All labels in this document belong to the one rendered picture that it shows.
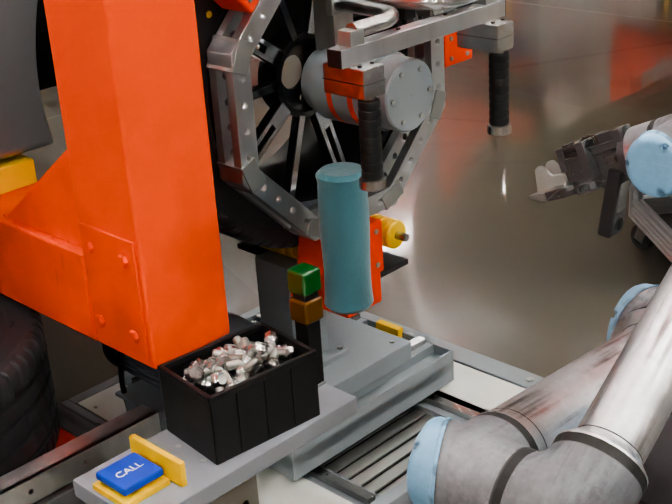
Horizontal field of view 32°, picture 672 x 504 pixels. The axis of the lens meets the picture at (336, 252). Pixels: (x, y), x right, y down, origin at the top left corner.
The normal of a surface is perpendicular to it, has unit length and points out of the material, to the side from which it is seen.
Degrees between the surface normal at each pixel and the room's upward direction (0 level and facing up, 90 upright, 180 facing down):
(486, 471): 37
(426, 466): 57
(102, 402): 0
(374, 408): 90
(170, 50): 90
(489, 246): 0
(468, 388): 0
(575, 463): 32
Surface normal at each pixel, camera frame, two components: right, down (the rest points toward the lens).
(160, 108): 0.72, 0.24
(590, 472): -0.07, -0.40
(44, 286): -0.69, 0.32
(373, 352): -0.06, -0.91
